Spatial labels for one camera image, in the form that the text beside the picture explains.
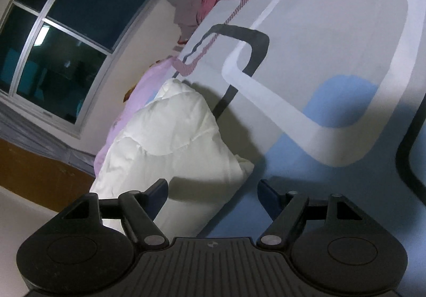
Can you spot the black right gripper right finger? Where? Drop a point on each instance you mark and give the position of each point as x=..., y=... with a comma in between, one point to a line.
x=287, y=212

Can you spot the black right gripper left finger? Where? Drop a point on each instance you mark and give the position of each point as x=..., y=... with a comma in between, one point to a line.
x=139, y=210

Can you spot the white padded down jacket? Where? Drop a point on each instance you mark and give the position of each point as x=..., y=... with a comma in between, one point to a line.
x=176, y=138

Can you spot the pink blanket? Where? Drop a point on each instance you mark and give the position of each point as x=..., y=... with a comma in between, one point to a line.
x=136, y=98

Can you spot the grey left curtain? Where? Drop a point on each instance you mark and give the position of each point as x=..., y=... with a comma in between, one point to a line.
x=19, y=131

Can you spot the patterned grey blue bedsheet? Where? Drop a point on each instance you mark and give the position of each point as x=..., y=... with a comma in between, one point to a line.
x=323, y=96

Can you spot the aluminium frame window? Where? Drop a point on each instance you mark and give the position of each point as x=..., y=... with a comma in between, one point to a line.
x=55, y=54

